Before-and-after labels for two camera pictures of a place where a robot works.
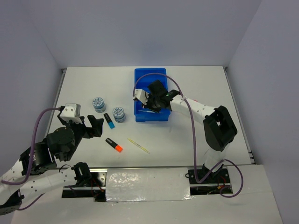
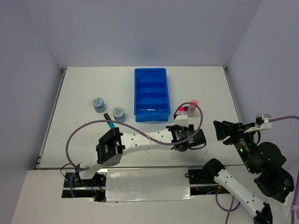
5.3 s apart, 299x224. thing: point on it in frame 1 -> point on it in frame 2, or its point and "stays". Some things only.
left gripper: x=96 y=130 -> x=190 y=128
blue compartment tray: x=142 y=115 stays
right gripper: x=148 y=106 -> x=222 y=128
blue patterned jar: x=119 y=115 stays
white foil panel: x=147 y=184 stays
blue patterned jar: x=99 y=105 stays
